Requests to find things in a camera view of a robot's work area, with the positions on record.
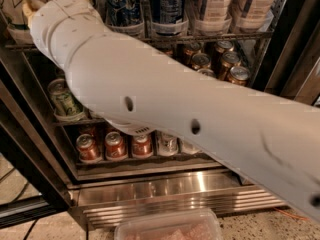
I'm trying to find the front middle red can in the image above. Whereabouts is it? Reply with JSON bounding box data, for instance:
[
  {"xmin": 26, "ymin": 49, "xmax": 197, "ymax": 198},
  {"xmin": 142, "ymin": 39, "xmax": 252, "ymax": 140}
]
[{"xmin": 104, "ymin": 131, "xmax": 127, "ymax": 161}]

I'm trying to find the white tall can left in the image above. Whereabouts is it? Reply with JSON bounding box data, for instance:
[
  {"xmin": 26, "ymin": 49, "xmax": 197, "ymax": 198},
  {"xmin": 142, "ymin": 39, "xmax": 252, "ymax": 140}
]
[{"xmin": 192, "ymin": 0, "xmax": 232, "ymax": 36}]

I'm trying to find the water bottle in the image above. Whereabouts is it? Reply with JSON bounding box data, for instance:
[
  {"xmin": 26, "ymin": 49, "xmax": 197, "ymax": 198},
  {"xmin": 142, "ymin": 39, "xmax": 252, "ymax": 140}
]
[
  {"xmin": 180, "ymin": 139, "xmax": 200, "ymax": 155},
  {"xmin": 157, "ymin": 132, "xmax": 178, "ymax": 156}
]

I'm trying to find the front left red can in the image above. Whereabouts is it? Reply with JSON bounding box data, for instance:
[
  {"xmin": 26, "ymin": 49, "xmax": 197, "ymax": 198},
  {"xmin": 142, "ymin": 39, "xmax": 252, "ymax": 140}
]
[{"xmin": 76, "ymin": 134, "xmax": 102, "ymax": 163}]

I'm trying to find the open fridge door left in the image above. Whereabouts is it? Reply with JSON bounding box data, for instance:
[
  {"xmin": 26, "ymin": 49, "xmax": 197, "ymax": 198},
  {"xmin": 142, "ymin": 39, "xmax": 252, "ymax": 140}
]
[{"xmin": 0, "ymin": 66, "xmax": 71, "ymax": 229}]

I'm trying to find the front right red can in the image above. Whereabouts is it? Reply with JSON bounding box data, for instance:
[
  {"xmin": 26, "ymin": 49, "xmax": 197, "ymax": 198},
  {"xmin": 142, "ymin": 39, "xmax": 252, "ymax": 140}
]
[{"xmin": 132, "ymin": 134, "xmax": 152, "ymax": 158}]

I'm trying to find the white tall can right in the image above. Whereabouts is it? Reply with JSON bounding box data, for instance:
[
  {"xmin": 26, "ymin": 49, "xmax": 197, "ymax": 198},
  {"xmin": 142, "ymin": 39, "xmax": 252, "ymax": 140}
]
[{"xmin": 231, "ymin": 0, "xmax": 274, "ymax": 33}]

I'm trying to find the middle water bottle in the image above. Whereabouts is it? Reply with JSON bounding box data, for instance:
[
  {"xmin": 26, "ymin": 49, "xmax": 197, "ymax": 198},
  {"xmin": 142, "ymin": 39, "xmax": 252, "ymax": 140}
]
[{"xmin": 180, "ymin": 139, "xmax": 200, "ymax": 155}]

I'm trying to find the top wire fridge shelf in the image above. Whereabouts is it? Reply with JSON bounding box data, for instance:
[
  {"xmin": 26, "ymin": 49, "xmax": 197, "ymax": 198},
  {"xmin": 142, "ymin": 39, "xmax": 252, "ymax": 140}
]
[{"xmin": 5, "ymin": 31, "xmax": 273, "ymax": 52}]

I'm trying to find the gold can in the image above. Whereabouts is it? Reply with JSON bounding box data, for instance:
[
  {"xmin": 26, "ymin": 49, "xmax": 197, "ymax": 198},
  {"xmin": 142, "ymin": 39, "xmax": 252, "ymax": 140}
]
[
  {"xmin": 197, "ymin": 68, "xmax": 216, "ymax": 78},
  {"xmin": 226, "ymin": 66, "xmax": 250, "ymax": 86}
]

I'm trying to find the red can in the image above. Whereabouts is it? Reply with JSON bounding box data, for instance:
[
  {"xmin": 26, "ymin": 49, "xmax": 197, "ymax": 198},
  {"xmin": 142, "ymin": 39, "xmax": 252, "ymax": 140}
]
[
  {"xmin": 132, "ymin": 134, "xmax": 152, "ymax": 158},
  {"xmin": 104, "ymin": 131, "xmax": 127, "ymax": 161},
  {"xmin": 76, "ymin": 134, "xmax": 102, "ymax": 163}
]

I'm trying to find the blue pepsi can with face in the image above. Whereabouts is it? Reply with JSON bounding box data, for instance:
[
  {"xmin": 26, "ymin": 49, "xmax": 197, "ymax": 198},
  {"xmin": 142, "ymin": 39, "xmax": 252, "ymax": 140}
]
[{"xmin": 106, "ymin": 0, "xmax": 144, "ymax": 37}]

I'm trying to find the stainless fridge base grille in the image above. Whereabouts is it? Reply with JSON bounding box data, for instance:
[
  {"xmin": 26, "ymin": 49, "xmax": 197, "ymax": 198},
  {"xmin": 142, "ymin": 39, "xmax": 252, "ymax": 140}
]
[{"xmin": 69, "ymin": 169, "xmax": 284, "ymax": 230}]

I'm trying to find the front middle gold can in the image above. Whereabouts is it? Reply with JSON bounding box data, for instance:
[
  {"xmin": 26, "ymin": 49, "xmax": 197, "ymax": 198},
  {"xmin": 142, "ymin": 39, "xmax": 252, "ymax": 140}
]
[{"xmin": 197, "ymin": 68, "xmax": 216, "ymax": 78}]

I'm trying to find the dark blue pepsi can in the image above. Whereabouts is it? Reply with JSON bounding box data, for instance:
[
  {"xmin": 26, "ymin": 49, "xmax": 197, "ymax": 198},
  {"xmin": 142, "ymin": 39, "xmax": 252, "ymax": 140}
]
[{"xmin": 149, "ymin": 0, "xmax": 187, "ymax": 36}]

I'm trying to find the left water bottle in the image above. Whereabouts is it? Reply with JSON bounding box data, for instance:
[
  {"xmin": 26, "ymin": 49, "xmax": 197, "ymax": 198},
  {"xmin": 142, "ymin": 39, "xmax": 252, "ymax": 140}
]
[{"xmin": 157, "ymin": 132, "xmax": 178, "ymax": 156}]

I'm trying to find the clear plastic food container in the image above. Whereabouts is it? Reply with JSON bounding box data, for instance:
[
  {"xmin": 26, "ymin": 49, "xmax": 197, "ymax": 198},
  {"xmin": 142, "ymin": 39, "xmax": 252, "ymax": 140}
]
[{"xmin": 114, "ymin": 208, "xmax": 223, "ymax": 240}]

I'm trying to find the front left green can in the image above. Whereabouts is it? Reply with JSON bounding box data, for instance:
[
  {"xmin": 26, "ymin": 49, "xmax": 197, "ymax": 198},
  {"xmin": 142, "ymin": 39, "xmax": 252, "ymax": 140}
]
[{"xmin": 48, "ymin": 78, "xmax": 83, "ymax": 117}]

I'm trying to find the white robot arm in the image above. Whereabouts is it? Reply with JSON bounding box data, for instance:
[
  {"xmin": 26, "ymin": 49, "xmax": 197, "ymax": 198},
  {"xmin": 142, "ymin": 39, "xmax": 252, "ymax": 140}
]
[{"xmin": 22, "ymin": 0, "xmax": 320, "ymax": 221}]

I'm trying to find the white tall can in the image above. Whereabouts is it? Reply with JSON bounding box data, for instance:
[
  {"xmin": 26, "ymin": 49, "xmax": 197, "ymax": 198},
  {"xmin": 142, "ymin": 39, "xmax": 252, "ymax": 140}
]
[
  {"xmin": 231, "ymin": 0, "xmax": 274, "ymax": 33},
  {"xmin": 192, "ymin": 0, "xmax": 232, "ymax": 36}
]

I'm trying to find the orange cable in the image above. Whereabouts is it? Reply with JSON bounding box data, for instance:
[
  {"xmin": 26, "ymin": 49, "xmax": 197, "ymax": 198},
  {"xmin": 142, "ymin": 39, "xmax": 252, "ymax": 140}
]
[{"xmin": 273, "ymin": 207, "xmax": 309, "ymax": 222}]

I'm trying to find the front right gold can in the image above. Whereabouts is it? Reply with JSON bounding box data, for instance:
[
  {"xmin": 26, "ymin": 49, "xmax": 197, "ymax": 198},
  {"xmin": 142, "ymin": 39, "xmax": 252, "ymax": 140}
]
[{"xmin": 226, "ymin": 66, "xmax": 250, "ymax": 86}]

